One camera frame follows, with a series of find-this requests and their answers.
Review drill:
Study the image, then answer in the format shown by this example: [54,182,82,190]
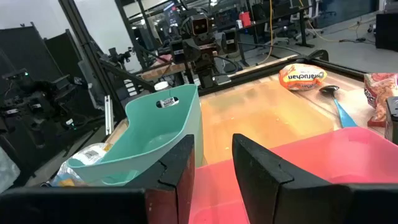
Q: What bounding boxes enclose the black box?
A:
[375,11,398,52]

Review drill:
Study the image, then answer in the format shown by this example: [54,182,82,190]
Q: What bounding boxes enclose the black spoon with blue handle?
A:
[319,85,358,129]

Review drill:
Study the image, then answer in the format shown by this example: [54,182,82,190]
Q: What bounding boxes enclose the pink plastic bin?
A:
[188,126,398,224]

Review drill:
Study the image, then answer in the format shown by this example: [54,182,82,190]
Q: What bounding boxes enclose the black cube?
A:
[384,96,398,146]

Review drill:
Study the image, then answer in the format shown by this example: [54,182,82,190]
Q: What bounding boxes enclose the white-capped bottle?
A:
[154,81,180,109]

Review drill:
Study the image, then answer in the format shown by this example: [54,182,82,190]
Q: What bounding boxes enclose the orange ramen packet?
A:
[279,63,328,91]

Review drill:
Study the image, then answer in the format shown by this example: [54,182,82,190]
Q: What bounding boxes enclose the black aluminium rig frame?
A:
[57,0,369,122]

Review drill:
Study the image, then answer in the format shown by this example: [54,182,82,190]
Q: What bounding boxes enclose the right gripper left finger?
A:
[126,134,196,224]

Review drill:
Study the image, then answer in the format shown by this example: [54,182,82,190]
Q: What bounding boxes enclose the teal plastic bin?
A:
[67,83,205,187]

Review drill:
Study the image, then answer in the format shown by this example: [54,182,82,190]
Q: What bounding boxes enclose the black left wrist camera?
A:
[189,14,210,37]

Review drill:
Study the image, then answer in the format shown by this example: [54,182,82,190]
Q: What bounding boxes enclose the orange plastic bin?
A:
[198,80,335,166]

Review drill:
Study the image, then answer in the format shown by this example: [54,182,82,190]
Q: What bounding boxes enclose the red ramen packet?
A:
[363,73,398,128]

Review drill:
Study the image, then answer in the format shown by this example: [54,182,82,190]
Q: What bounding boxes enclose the yellow hanging cable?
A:
[264,0,276,63]

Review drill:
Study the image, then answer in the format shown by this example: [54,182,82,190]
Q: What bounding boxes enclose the yellow ramen packet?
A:
[49,142,113,187]

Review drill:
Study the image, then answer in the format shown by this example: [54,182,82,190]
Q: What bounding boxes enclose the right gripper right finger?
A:
[232,133,352,224]

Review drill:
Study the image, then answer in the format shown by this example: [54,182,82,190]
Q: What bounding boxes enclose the silver metal bracket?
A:
[104,95,114,136]

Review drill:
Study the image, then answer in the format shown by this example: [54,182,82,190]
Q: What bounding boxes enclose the red cup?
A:
[238,11,252,28]

